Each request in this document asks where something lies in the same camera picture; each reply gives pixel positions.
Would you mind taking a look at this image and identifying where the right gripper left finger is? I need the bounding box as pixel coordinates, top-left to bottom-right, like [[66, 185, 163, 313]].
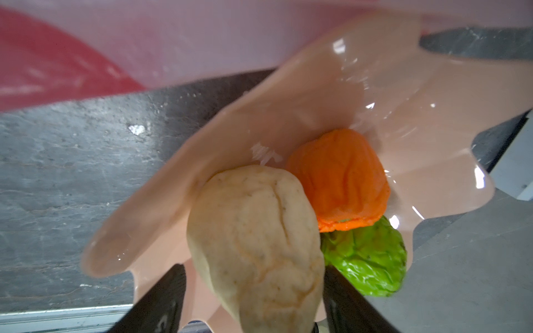
[[109, 264, 187, 333]]

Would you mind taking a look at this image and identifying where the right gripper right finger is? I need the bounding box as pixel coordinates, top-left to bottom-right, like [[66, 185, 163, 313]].
[[323, 266, 399, 333]]

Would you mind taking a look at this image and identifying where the green fake fruit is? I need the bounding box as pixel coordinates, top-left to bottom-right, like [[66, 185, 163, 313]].
[[321, 216, 408, 297]]

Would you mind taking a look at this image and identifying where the beige fake fruit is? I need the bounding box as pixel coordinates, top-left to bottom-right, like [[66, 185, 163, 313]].
[[187, 165, 325, 332]]

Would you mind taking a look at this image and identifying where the orange fake tangerine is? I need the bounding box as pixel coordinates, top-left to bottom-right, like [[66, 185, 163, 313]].
[[285, 128, 391, 233]]

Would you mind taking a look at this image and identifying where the pink scalloped bowl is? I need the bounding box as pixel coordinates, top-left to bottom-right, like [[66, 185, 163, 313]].
[[82, 11, 532, 332]]

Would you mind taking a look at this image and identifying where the pink plastic bag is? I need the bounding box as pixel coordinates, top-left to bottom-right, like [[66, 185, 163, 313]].
[[1, 1, 532, 111]]

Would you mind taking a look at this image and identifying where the white digital timer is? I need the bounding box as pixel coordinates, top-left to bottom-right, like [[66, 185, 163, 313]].
[[490, 111, 532, 201]]

